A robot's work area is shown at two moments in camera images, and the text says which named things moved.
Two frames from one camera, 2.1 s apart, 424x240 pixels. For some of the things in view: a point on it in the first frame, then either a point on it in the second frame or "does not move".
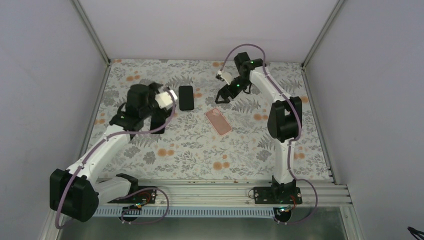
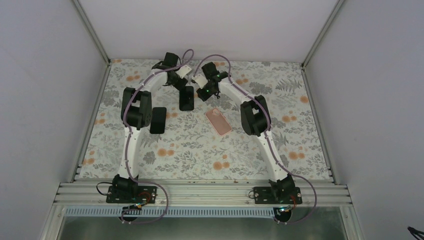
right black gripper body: [228, 91] -> [205, 93]
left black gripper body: [159, 117] -> [182, 84]
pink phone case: [218, 121] does not move
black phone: [157, 121] does not move
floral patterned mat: [200, 138] does not move
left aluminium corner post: [89, 27] does not move
